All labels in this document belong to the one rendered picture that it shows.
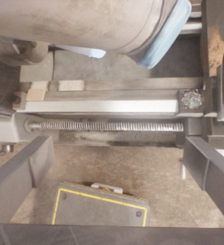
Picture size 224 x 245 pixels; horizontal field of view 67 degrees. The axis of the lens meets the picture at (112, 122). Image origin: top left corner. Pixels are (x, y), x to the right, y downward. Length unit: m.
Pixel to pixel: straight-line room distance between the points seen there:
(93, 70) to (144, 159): 0.94
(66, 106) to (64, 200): 0.81
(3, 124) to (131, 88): 0.65
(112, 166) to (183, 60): 1.05
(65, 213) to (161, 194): 0.79
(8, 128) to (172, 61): 0.89
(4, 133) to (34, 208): 1.08
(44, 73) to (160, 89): 0.65
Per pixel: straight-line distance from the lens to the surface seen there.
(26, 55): 0.63
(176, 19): 0.22
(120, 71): 0.94
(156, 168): 1.60
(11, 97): 0.90
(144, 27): 0.18
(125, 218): 1.36
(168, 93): 0.79
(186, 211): 1.72
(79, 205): 1.40
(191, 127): 0.82
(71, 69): 1.00
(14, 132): 0.98
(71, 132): 1.26
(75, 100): 0.80
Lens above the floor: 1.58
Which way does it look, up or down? 79 degrees down
